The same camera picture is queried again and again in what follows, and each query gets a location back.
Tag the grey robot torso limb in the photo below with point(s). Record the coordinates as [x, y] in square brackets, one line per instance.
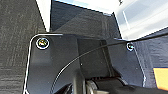
[78, 85]

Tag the silver base bolt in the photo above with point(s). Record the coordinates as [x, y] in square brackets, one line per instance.
[130, 46]
[42, 42]

